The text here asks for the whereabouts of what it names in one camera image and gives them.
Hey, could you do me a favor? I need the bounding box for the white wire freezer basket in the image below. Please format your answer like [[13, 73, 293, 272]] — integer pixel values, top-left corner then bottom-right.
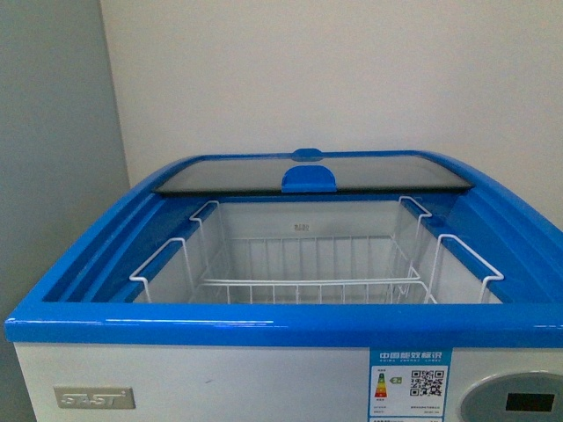
[[129, 195, 504, 305]]

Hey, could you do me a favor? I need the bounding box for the blue energy label sticker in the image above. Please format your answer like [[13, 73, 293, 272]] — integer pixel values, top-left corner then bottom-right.
[[367, 348, 452, 422]]

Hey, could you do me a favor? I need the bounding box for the sliding glass freezer lid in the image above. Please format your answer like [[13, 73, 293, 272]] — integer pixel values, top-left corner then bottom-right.
[[156, 155, 472, 196]]

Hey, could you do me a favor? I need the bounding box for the white blue chest freezer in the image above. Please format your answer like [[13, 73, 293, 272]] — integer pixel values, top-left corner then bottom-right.
[[4, 149, 562, 421]]

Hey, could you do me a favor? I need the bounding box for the silver brand logo plate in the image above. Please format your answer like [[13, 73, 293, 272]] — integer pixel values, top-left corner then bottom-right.
[[54, 386, 135, 410]]

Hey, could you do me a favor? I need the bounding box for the grey oval control panel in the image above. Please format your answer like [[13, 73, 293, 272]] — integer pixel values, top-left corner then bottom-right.
[[459, 372, 562, 421]]

